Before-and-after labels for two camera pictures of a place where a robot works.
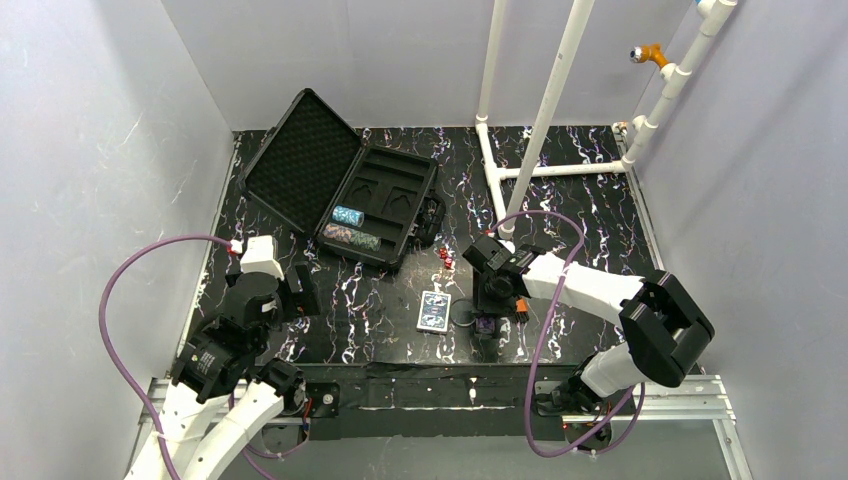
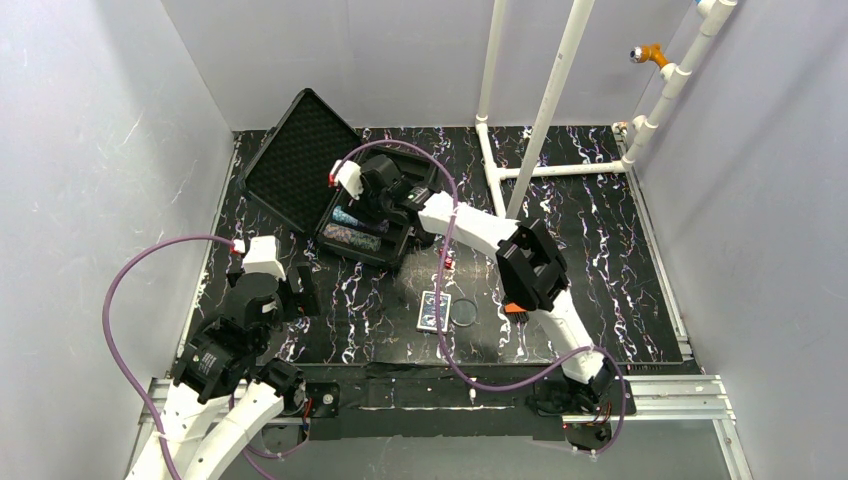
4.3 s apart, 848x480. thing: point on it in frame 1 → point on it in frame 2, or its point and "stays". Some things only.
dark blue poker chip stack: x=365 y=240 stays
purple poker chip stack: x=486 y=325 → x=381 y=227
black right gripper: x=486 y=318 → x=370 y=204
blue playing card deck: x=434 y=312 stays
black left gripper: x=303 y=291 stays
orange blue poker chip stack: x=334 y=231 stays
